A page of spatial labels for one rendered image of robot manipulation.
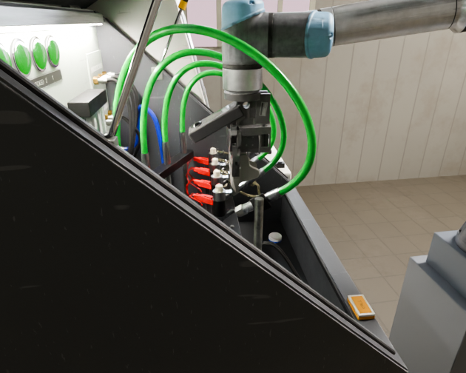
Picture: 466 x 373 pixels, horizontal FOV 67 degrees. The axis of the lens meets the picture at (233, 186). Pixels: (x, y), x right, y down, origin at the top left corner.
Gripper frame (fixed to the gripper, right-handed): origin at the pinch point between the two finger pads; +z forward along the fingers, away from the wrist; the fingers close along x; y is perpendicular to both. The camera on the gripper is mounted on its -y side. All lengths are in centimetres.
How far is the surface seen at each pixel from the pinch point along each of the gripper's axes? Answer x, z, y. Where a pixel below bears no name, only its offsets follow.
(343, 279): -13.8, 15.7, 21.0
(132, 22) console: 35, -32, -22
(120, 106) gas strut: -31.7, -24.6, -14.3
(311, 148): -15.9, -13.5, 11.1
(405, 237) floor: 135, 112, 139
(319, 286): -7.3, 23.0, 18.7
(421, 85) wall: 234, 22, 192
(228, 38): -10.3, -29.8, -1.3
